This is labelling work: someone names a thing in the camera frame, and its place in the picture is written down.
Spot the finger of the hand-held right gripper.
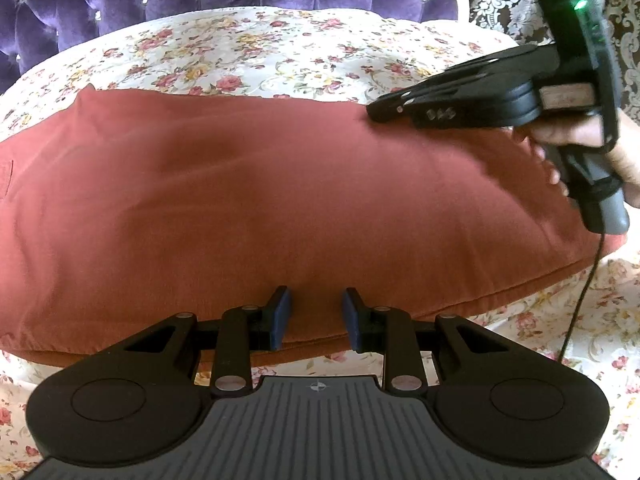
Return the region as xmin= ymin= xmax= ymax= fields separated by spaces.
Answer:
xmin=366 ymin=54 xmax=522 ymax=124

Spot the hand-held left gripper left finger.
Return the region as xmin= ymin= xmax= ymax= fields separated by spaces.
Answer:
xmin=122 ymin=285 xmax=293 ymax=399

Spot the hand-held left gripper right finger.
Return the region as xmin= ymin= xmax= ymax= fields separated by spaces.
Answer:
xmin=341 ymin=287 xmax=507 ymax=397

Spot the red-brown pillow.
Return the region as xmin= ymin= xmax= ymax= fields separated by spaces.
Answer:
xmin=0 ymin=85 xmax=626 ymax=368

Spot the person's right hand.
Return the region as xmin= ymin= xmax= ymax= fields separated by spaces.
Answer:
xmin=514 ymin=109 xmax=640 ymax=209

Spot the floral bed sheet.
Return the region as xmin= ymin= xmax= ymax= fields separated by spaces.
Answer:
xmin=0 ymin=6 xmax=640 ymax=480

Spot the black cable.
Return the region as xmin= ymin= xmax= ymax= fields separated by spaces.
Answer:
xmin=556 ymin=232 xmax=608 ymax=364

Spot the purple tufted headboard white frame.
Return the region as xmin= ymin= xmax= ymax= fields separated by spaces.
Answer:
xmin=0 ymin=0 xmax=471 ymax=96

